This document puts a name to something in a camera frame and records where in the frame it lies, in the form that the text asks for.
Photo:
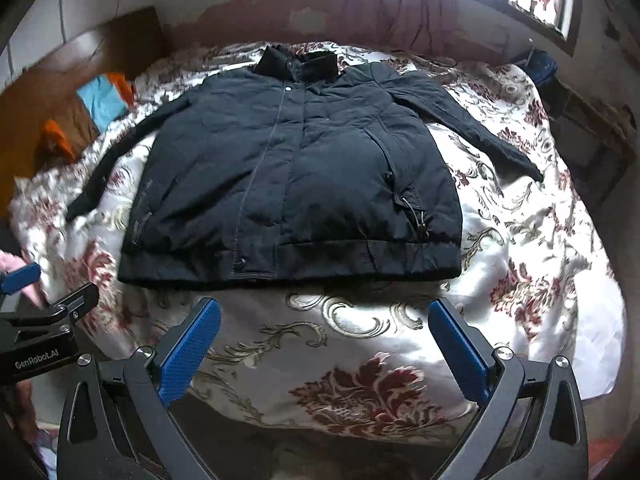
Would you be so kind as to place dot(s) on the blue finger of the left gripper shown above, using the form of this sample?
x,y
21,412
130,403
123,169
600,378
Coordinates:
x,y
14,281

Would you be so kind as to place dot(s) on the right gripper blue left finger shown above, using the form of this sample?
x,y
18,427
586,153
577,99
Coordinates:
x,y
116,422

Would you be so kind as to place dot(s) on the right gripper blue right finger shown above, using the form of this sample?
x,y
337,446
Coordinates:
x,y
529,422

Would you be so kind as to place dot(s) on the dark navy padded jacket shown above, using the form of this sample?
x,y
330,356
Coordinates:
x,y
297,169

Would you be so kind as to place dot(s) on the orange blue brown pillow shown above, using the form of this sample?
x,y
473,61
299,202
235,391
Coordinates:
x,y
82,118

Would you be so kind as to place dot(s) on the floral satin bed quilt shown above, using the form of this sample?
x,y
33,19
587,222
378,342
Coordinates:
x,y
354,357

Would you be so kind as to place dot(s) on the brown wooden headboard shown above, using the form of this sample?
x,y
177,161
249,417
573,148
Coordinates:
x,y
128,45

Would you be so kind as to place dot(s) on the blue bag by bed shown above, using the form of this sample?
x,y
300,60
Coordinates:
x,y
539,66

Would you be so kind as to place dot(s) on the pink window curtain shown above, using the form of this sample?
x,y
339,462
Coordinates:
x,y
422,26

